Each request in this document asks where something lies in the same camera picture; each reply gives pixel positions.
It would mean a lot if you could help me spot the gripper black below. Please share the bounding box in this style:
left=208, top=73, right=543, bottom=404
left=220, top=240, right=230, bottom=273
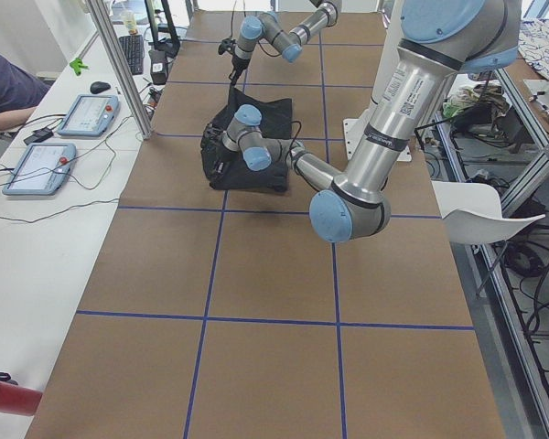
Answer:
left=229, top=57, right=246, bottom=87
left=200, top=128, right=229, bottom=178

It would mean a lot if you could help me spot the black printed t-shirt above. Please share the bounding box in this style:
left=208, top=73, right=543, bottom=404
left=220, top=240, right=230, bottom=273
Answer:
left=204, top=86, right=293, bottom=193

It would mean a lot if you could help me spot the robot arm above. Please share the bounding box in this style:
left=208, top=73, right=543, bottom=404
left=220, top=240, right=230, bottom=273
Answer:
left=201, top=1, right=521, bottom=242
left=218, top=1, right=342, bottom=86

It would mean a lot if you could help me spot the black keyboard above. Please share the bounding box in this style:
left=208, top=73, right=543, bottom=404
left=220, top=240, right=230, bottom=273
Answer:
left=118, top=35, right=144, bottom=75

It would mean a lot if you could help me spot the black computer mouse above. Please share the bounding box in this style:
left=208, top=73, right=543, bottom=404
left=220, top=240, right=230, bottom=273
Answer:
left=90, top=81, right=111, bottom=94

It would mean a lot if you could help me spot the upper teach pendant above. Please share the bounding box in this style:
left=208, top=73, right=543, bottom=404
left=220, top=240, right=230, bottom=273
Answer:
left=57, top=94, right=120, bottom=137

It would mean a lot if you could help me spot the teach pendant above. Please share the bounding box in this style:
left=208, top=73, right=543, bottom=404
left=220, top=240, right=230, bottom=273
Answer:
left=2, top=143, right=77, bottom=196
left=57, top=94, right=120, bottom=137

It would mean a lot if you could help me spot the brown paper table cover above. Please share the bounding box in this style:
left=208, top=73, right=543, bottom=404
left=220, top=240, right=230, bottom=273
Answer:
left=27, top=11, right=504, bottom=438

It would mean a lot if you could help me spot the lower teach pendant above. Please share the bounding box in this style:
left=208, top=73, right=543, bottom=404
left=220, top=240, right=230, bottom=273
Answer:
left=2, top=143, right=77, bottom=196

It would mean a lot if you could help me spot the black power adapter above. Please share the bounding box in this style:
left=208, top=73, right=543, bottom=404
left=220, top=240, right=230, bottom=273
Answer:
left=24, top=128, right=54, bottom=145

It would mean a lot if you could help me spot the person in blue shirt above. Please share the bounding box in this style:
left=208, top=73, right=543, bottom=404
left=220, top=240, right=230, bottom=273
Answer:
left=0, top=55, right=49, bottom=132

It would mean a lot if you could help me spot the white plastic chair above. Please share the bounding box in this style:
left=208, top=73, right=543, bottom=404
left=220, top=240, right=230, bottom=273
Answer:
left=431, top=180, right=547, bottom=298

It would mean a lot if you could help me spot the red bottle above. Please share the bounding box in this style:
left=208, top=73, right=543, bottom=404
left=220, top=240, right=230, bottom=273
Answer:
left=0, top=380, right=43, bottom=416

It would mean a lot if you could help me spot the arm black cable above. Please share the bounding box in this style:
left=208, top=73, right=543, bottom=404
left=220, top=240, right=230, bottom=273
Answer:
left=217, top=0, right=248, bottom=59
left=283, top=119, right=307, bottom=159

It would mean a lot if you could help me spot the aluminium frame post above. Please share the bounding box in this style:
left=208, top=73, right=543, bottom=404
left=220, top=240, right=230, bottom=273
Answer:
left=85, top=0, right=152, bottom=140

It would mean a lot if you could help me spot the white pedestal base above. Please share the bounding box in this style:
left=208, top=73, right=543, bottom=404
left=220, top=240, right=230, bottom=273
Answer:
left=343, top=1, right=404, bottom=159

